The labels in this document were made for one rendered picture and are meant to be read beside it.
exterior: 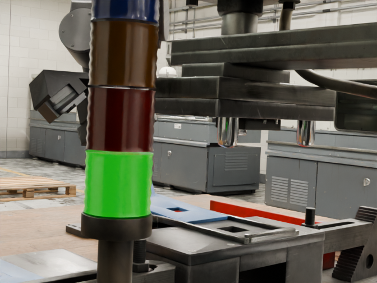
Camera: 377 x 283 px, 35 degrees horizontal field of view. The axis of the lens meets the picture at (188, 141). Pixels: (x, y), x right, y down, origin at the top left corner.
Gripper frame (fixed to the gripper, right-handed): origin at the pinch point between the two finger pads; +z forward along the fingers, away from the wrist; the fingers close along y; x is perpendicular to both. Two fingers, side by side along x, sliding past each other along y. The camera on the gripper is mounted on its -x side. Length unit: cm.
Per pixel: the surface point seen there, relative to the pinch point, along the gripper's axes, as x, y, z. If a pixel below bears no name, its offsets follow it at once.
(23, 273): -16.0, -1.0, 9.4
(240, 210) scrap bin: 24.0, -5.2, 4.7
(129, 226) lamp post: -26.4, 34.7, 12.6
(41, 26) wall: 519, -872, -586
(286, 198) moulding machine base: 461, -349, -69
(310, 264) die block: 6.5, 19.4, 16.2
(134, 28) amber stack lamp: -26.4, 39.0, 3.0
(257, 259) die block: -2.2, 20.2, 14.6
